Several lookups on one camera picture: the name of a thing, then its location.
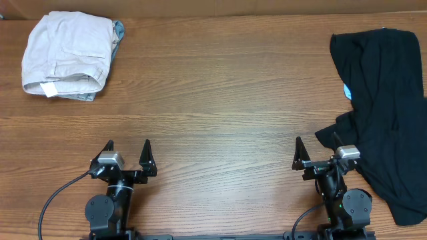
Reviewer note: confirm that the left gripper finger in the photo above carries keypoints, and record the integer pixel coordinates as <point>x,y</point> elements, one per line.
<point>108,147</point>
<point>146,160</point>

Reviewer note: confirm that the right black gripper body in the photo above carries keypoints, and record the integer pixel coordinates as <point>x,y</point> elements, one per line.
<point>317,168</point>

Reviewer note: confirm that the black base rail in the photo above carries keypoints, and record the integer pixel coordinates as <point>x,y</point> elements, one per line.
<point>227,236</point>

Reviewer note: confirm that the folded beige shorts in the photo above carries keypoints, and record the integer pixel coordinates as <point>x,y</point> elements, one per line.
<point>67,52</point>

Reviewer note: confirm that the light blue item under pile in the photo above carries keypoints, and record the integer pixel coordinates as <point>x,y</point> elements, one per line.
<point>347,92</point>

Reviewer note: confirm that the folded light blue garment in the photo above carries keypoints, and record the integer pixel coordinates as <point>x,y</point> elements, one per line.
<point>118,35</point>

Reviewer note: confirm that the black clothes pile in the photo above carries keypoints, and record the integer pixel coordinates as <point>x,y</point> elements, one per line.
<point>383,71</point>

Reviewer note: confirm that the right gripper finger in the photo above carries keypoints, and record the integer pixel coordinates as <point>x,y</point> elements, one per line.
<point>301,154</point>
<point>337,142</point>

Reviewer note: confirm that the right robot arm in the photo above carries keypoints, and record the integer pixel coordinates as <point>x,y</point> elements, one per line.
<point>348,210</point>

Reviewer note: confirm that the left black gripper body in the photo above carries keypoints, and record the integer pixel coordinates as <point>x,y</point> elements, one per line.
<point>126,174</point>

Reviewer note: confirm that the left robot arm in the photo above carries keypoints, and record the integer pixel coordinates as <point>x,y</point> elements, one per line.
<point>108,214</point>

